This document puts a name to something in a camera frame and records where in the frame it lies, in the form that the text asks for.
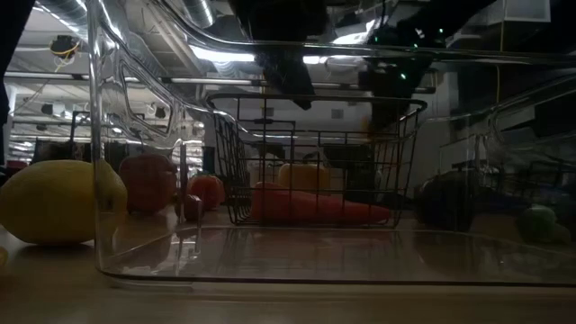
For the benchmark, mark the clear plastic bin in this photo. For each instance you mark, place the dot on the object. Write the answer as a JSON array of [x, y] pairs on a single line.
[[315, 256]]

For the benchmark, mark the red bell pepper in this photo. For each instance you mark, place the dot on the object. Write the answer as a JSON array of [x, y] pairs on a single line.
[[148, 184]]

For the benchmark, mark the orange bell pepper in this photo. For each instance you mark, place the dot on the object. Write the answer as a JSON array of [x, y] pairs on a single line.
[[209, 191]]

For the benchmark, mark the small green mushroom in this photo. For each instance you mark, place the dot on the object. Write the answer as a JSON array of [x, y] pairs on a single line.
[[535, 222]]

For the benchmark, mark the red crate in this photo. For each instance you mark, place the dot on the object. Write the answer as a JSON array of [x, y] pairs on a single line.
[[17, 170]]

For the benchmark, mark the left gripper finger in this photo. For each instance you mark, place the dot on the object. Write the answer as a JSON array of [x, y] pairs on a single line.
[[290, 72]]

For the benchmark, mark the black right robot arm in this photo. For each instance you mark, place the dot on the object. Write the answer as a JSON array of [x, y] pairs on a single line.
[[396, 33]]

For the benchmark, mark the yellow bell pepper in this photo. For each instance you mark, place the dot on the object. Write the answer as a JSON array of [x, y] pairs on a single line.
[[303, 177]]

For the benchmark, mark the silver ventilation duct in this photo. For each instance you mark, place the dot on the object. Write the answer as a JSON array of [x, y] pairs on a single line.
[[67, 9]]

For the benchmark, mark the orange carrot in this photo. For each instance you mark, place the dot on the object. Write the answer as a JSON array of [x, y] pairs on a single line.
[[315, 209]]

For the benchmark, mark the yellow lemon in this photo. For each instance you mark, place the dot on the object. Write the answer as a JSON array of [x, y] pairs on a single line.
[[49, 202]]

